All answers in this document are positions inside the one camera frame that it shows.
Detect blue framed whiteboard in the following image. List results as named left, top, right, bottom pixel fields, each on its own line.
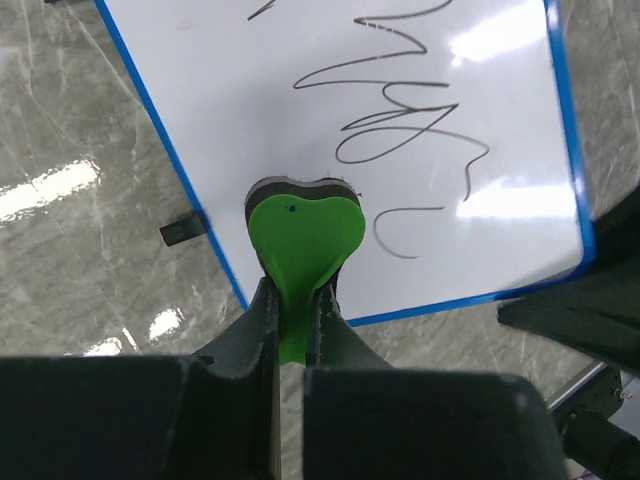
left=97, top=1, right=595, bottom=326

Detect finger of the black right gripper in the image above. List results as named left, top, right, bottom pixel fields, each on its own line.
left=498, top=204, right=639, bottom=375

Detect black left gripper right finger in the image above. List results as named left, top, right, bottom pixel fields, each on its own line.
left=303, top=286, right=568, bottom=479

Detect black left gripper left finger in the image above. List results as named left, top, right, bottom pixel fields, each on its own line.
left=1, top=279, right=280, bottom=479

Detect green whiteboard eraser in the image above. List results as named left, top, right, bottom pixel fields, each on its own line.
left=245, top=176, right=366, bottom=365

